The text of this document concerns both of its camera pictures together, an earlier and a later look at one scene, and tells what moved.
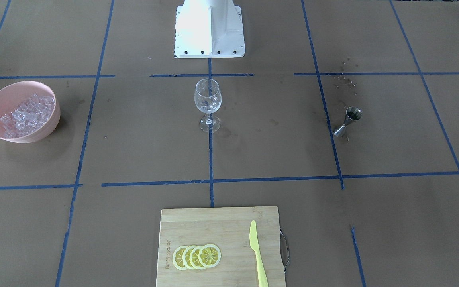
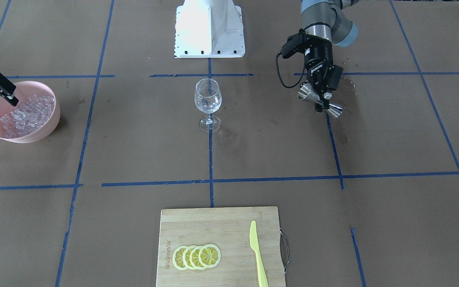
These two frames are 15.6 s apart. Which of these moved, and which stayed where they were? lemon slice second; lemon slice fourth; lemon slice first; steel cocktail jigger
Moved: steel cocktail jigger
Stayed: lemon slice second; lemon slice first; lemon slice fourth
